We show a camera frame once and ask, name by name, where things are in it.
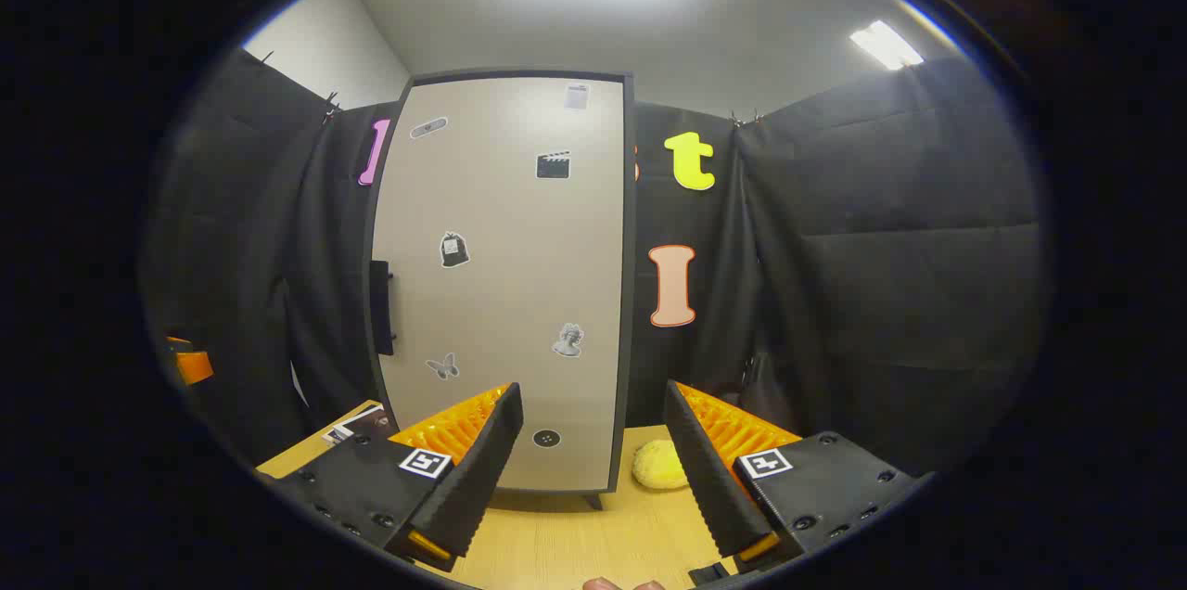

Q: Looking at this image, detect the beige cabinet door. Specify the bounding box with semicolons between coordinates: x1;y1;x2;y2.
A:
371;75;627;494

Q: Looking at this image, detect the black backdrop cloth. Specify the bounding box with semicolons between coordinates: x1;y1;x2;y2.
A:
139;47;1049;480

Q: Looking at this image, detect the yellow sponge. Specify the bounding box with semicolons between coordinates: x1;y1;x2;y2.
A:
632;439;689;491

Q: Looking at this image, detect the small ceiling light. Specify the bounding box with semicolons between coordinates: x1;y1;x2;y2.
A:
849;19;924;71

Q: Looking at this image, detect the dark grey cabinet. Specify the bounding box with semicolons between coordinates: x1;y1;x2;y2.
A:
362;69;637;512

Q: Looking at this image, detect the black door handle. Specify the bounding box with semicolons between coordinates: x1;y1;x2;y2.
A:
369;261;397;357

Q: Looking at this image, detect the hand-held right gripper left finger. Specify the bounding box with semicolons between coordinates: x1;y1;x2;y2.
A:
269;381;525;572

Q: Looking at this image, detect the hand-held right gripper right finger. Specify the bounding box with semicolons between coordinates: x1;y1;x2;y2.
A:
663;378;928;572

